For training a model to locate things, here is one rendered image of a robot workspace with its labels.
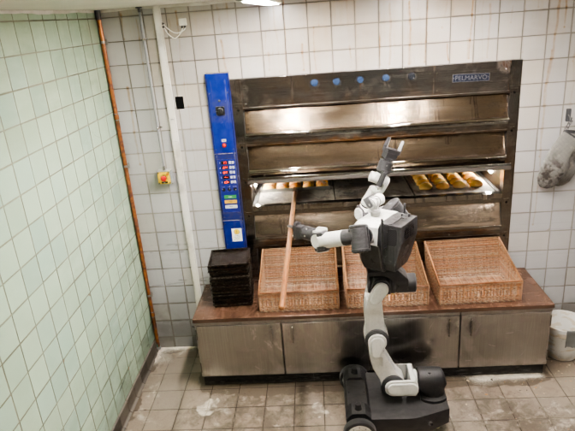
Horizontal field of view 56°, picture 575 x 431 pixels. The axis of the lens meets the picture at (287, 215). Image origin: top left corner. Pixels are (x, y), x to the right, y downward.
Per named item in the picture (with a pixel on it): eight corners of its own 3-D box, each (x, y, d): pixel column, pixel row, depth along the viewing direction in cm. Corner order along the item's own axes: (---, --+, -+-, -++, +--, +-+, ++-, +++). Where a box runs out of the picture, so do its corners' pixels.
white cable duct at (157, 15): (198, 314, 432) (152, 5, 352) (204, 314, 432) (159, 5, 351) (198, 315, 431) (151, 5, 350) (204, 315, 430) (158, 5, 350)
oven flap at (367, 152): (249, 173, 389) (247, 145, 388) (504, 158, 378) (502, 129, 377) (249, 172, 384) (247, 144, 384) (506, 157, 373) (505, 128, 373)
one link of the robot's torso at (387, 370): (404, 375, 353) (382, 315, 338) (409, 396, 334) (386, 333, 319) (381, 381, 356) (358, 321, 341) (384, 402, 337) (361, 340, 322)
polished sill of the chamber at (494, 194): (253, 209, 405) (253, 203, 404) (499, 195, 395) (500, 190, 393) (252, 211, 400) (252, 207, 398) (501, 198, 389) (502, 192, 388)
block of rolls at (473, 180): (406, 168, 461) (406, 162, 459) (463, 165, 458) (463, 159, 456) (419, 191, 404) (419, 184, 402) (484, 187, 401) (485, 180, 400)
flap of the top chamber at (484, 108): (245, 137, 380) (244, 109, 379) (507, 120, 369) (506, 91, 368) (245, 136, 375) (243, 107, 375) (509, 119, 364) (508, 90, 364)
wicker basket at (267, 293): (263, 280, 418) (261, 247, 408) (337, 277, 414) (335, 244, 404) (258, 313, 372) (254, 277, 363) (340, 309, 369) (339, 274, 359)
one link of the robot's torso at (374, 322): (385, 337, 342) (390, 270, 326) (388, 353, 326) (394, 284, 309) (360, 336, 343) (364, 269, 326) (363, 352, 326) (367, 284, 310)
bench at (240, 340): (215, 345, 442) (205, 282, 422) (518, 333, 428) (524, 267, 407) (202, 390, 390) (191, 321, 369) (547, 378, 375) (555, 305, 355)
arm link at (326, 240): (310, 255, 307) (342, 250, 292) (305, 233, 306) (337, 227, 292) (322, 250, 316) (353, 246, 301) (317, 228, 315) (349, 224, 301)
